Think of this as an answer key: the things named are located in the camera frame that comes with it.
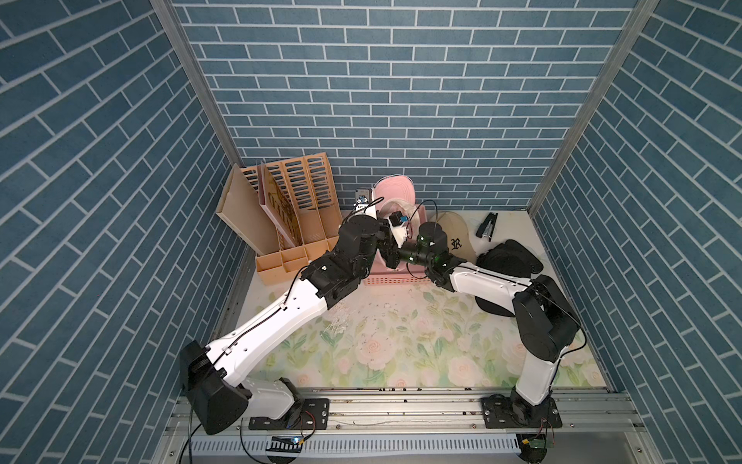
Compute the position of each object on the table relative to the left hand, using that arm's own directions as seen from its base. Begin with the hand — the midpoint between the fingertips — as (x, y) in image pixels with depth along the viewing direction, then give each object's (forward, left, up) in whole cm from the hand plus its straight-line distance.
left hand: (388, 213), depth 70 cm
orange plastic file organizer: (+36, +29, -20) cm, 51 cm away
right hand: (+2, +4, -14) cm, 14 cm away
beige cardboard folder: (+17, +47, -14) cm, 51 cm away
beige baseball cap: (+21, -27, -29) cm, 45 cm away
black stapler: (+27, -41, -35) cm, 60 cm away
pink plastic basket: (-6, -6, -18) cm, 20 cm away
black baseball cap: (+6, -41, -26) cm, 49 cm away
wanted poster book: (+19, +36, -16) cm, 43 cm away
